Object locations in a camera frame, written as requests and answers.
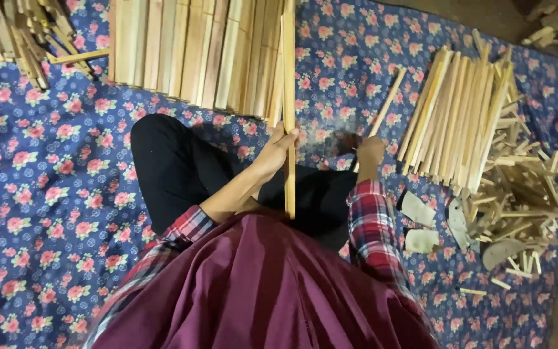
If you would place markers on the person's left hand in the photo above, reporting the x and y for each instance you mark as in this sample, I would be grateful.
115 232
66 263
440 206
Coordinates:
271 157

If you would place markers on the person's right hand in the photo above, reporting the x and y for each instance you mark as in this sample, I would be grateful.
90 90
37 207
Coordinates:
371 155

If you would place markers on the person's right fingers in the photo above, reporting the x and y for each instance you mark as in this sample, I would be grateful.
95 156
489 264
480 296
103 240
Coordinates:
370 142

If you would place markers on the thin wooden stick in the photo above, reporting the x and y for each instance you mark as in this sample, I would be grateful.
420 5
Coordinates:
386 104

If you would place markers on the long pale wooden stick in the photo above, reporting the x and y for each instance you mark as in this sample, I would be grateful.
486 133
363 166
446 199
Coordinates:
289 87

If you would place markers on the grey sandpaper piece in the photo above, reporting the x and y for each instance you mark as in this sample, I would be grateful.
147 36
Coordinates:
457 223
421 241
415 209
501 252

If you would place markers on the bundle of trimmed wooden sticks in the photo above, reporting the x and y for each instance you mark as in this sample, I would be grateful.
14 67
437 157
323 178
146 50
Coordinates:
453 121

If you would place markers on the heap of short wood offcuts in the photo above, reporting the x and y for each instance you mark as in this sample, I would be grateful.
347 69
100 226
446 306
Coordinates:
521 194

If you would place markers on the maroon garment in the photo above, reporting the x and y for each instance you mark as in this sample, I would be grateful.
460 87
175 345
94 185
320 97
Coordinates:
259 286

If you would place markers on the short wood offcut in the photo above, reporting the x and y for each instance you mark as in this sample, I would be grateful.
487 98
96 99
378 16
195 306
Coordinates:
500 283
473 291

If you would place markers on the black trousers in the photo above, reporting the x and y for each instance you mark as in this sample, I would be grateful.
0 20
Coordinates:
182 169

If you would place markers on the row of flat wooden slats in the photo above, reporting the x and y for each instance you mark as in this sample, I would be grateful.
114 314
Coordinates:
196 48

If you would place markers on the red plaid shirt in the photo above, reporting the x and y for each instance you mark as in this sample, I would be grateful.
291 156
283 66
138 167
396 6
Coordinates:
187 228

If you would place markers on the dim heap of wood scraps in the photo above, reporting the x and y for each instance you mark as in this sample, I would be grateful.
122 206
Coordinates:
557 24

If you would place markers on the single loose wooden stick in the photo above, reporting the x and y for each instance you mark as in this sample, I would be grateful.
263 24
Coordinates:
79 56

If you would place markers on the blue floral cloth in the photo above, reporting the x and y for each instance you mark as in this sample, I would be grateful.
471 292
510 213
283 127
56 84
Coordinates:
56 194

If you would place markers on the jumbled pile of wooden sticks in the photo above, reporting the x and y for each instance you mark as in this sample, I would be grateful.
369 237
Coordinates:
22 34

